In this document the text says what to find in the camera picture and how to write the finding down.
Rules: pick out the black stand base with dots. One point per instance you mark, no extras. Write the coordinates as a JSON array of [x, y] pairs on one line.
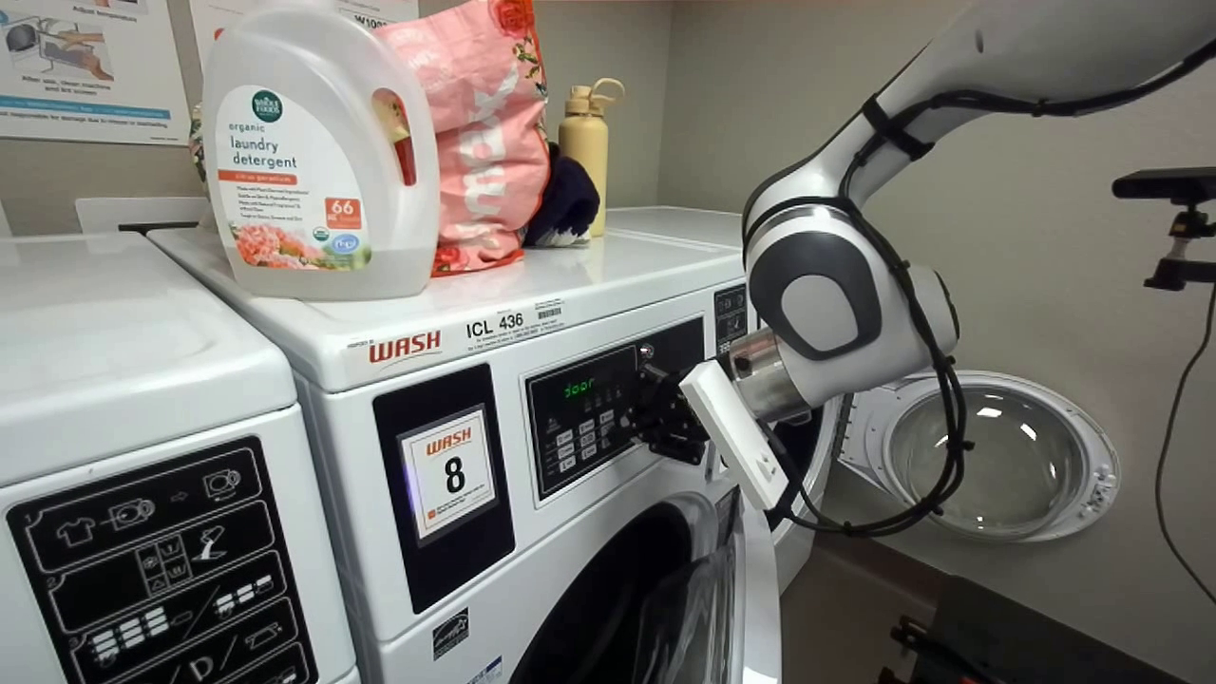
[[1012, 639]]

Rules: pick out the black camera on stand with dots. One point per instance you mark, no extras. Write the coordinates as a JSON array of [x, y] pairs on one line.
[[1170, 192]]

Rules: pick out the black payment reader panel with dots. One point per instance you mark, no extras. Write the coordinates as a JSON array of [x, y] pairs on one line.
[[445, 481]]

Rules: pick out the white washer with pictogram panel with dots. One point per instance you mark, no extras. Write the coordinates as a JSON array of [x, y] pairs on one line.
[[127, 355]]

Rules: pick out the beige water bottle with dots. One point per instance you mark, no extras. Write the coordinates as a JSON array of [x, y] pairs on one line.
[[585, 137]]

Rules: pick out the dark navy cloth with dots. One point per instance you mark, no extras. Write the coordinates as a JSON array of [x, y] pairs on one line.
[[564, 194]]

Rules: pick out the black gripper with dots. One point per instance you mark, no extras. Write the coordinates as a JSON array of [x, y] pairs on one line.
[[676, 405]]

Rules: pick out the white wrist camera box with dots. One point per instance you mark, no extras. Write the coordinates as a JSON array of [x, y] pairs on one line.
[[742, 439]]

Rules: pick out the white laundry detergent jug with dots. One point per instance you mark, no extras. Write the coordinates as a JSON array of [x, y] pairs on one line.
[[308, 166]]

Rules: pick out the white washer with WASH label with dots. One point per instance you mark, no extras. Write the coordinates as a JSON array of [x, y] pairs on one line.
[[380, 558]]

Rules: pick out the black pictogram control panel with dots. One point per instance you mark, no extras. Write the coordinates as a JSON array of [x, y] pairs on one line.
[[165, 572]]

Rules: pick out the round washer door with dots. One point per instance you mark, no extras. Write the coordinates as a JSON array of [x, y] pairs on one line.
[[1027, 469]]

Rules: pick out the pink floral bag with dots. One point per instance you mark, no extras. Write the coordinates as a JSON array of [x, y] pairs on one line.
[[489, 116]]

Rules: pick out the washer glass door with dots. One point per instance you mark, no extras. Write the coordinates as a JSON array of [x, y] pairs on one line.
[[752, 596]]

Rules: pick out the black washer control pad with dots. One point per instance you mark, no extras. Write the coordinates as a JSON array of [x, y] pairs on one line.
[[584, 411]]

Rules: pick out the instruction poster with blue stripe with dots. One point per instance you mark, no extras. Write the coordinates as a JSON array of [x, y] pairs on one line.
[[77, 61]]

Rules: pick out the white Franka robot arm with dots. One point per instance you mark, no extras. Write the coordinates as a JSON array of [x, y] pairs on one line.
[[836, 291]]

